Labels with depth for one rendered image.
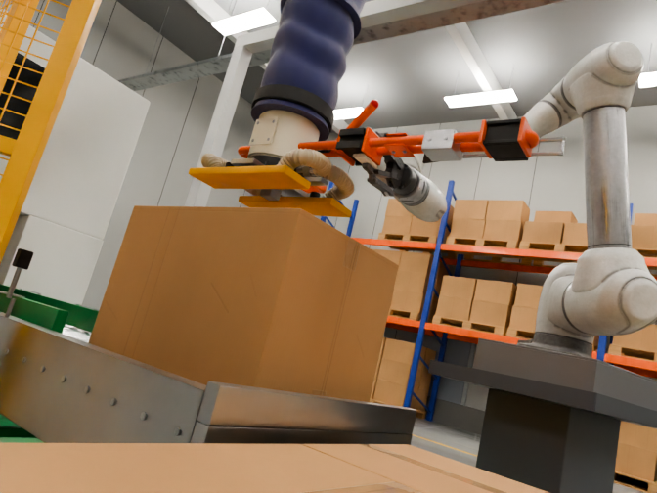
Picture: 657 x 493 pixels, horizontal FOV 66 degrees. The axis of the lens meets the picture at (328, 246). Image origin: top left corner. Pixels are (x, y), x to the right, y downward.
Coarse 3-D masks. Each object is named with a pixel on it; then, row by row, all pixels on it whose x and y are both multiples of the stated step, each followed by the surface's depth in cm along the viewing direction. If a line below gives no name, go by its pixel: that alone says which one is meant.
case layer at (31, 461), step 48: (0, 480) 38; (48, 480) 40; (96, 480) 43; (144, 480) 46; (192, 480) 49; (240, 480) 53; (288, 480) 58; (336, 480) 63; (384, 480) 70; (432, 480) 78; (480, 480) 89
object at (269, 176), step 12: (192, 168) 132; (204, 168) 129; (216, 168) 126; (228, 168) 124; (240, 168) 121; (252, 168) 119; (264, 168) 116; (276, 168) 114; (288, 168) 114; (204, 180) 134; (216, 180) 132; (228, 180) 129; (240, 180) 127; (252, 180) 124; (264, 180) 122; (276, 180) 119; (288, 180) 117; (300, 180) 117
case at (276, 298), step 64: (128, 256) 129; (192, 256) 113; (256, 256) 101; (320, 256) 103; (128, 320) 120; (192, 320) 107; (256, 320) 96; (320, 320) 104; (384, 320) 124; (256, 384) 91; (320, 384) 106
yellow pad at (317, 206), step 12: (312, 192) 137; (252, 204) 147; (264, 204) 144; (276, 204) 141; (288, 204) 137; (300, 204) 135; (312, 204) 132; (324, 204) 129; (336, 204) 129; (336, 216) 137; (348, 216) 134
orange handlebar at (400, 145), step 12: (468, 132) 103; (528, 132) 96; (300, 144) 129; (312, 144) 127; (324, 144) 124; (372, 144) 116; (384, 144) 114; (396, 144) 112; (408, 144) 111; (420, 144) 109; (468, 144) 106; (336, 156) 127; (396, 156) 117; (408, 156) 116; (324, 192) 159
